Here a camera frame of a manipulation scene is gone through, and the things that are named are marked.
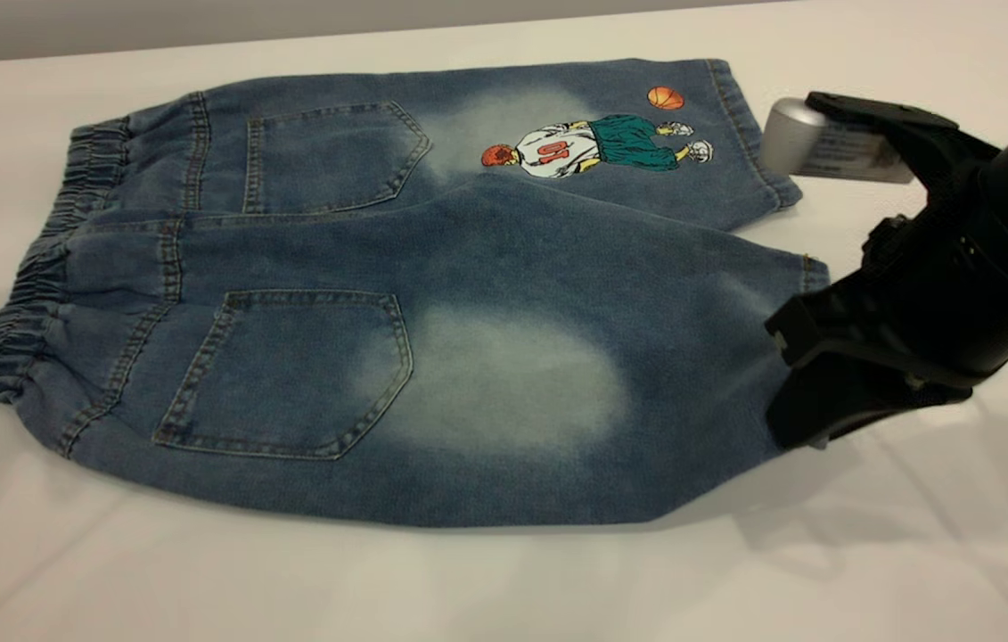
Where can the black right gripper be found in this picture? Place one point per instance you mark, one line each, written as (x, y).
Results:
(940, 267)

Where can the blue denim shorts basketball print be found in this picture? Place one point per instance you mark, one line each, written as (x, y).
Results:
(486, 267)

